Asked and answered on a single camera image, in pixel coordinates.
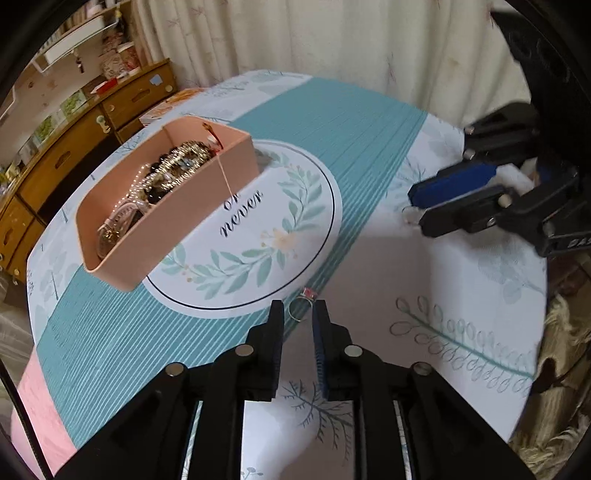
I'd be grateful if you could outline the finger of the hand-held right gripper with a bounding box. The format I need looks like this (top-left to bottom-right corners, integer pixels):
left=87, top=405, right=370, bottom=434
left=418, top=165, right=581, bottom=258
left=407, top=104, right=544, bottom=209

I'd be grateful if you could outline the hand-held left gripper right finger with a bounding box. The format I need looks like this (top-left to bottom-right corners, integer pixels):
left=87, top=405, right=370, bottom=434
left=311, top=299, right=536, bottom=480

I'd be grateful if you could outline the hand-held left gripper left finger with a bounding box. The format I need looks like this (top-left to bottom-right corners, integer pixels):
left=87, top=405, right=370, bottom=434
left=55, top=299, right=286, bottom=480

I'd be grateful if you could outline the silver ring with red stone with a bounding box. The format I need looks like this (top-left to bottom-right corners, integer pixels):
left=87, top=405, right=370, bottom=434
left=288, top=287, right=320, bottom=324

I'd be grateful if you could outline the pink rectangular box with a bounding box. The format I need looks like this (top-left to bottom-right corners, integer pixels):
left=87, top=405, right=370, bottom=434
left=75, top=116, right=260, bottom=293

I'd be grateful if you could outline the gold chain bracelet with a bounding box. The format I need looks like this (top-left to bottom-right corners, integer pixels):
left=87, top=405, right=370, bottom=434
left=159, top=140, right=213, bottom=179

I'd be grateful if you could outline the red beaded bracelet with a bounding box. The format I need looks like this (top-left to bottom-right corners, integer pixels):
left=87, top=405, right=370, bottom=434
left=202, top=120, right=234, bottom=199

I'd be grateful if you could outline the beige pearl necklace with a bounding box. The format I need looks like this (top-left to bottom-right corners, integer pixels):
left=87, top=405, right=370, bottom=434
left=121, top=161, right=154, bottom=209

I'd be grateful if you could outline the leaf printed tablecloth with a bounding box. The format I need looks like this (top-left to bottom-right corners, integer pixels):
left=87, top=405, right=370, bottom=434
left=25, top=69, right=548, bottom=480

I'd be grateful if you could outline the cream curtain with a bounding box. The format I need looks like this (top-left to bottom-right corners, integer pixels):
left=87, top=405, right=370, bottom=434
left=133, top=0, right=533, bottom=131

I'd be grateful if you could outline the pink bed sheet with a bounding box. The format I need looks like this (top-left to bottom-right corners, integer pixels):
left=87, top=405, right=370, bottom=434
left=16, top=354, right=75, bottom=472

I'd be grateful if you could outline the wooden sideboard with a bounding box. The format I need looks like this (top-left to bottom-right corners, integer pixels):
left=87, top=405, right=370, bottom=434
left=0, top=57, right=179, bottom=283

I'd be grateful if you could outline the row of small cards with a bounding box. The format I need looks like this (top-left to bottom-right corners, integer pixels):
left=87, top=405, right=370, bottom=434
left=0, top=89, right=89, bottom=186

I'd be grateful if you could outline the wooden bookshelf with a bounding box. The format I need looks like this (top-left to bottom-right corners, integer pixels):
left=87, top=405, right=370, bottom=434
left=0, top=0, right=140, bottom=126

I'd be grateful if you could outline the dark beaded bracelet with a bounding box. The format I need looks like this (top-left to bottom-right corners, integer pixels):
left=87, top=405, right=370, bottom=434
left=145, top=159, right=186, bottom=205

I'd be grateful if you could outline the pink strap wristwatch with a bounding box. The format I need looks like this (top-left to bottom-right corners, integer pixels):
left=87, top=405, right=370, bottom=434
left=96, top=202, right=149, bottom=260

